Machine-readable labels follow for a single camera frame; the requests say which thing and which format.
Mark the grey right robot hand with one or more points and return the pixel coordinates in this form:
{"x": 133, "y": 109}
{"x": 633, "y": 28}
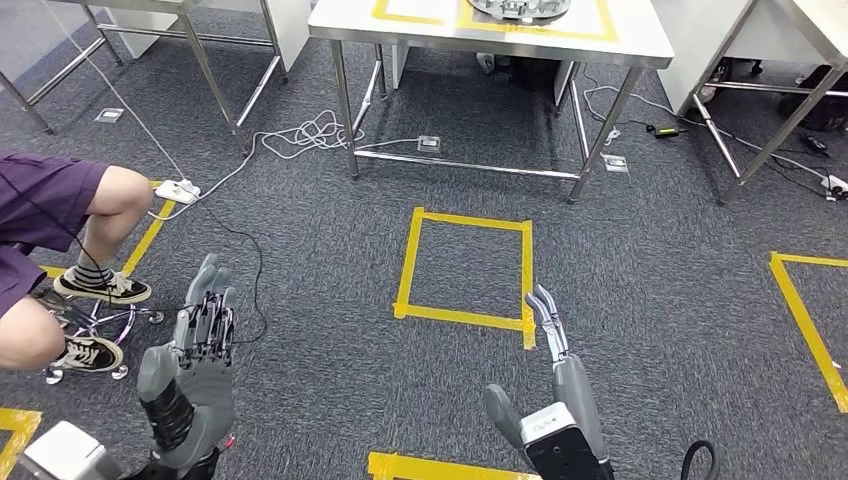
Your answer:
{"x": 576, "y": 397}

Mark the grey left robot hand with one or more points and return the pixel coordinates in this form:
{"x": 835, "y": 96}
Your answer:
{"x": 199, "y": 397}

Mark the grey plastic wheel cover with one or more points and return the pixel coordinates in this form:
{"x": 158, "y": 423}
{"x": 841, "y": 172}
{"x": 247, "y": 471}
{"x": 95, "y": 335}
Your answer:
{"x": 517, "y": 8}

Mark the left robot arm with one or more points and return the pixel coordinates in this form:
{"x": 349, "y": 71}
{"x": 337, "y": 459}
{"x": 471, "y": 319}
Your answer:
{"x": 192, "y": 473}

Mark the yellow tape on workbench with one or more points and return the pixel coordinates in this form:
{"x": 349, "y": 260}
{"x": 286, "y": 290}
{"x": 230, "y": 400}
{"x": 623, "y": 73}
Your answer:
{"x": 604, "y": 20}

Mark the steel workbench table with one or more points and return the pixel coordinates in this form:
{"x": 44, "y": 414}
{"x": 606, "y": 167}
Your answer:
{"x": 344, "y": 20}

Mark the chrome stool base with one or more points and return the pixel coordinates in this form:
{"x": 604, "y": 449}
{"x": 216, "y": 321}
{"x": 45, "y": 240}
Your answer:
{"x": 73, "y": 318}

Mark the yellow floor tape square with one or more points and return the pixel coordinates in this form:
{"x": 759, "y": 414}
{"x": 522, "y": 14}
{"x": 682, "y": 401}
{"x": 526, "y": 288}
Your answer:
{"x": 151, "y": 235}
{"x": 20, "y": 424}
{"x": 430, "y": 467}
{"x": 407, "y": 265}

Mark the steel floor outlet plate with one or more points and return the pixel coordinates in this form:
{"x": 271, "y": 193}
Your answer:
{"x": 429, "y": 144}
{"x": 615, "y": 163}
{"x": 109, "y": 114}

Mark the person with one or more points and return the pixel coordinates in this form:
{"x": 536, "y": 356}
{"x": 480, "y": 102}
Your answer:
{"x": 40, "y": 199}

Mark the black power adapter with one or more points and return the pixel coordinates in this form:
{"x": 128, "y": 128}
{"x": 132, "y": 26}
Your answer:
{"x": 666, "y": 131}

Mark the white desk panel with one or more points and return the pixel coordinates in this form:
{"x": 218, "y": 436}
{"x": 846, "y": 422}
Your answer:
{"x": 291, "y": 33}
{"x": 702, "y": 46}

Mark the black bag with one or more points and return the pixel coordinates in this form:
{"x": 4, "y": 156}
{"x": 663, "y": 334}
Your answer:
{"x": 821, "y": 106}

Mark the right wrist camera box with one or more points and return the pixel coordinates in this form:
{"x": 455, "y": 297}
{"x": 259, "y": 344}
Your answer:
{"x": 563, "y": 450}

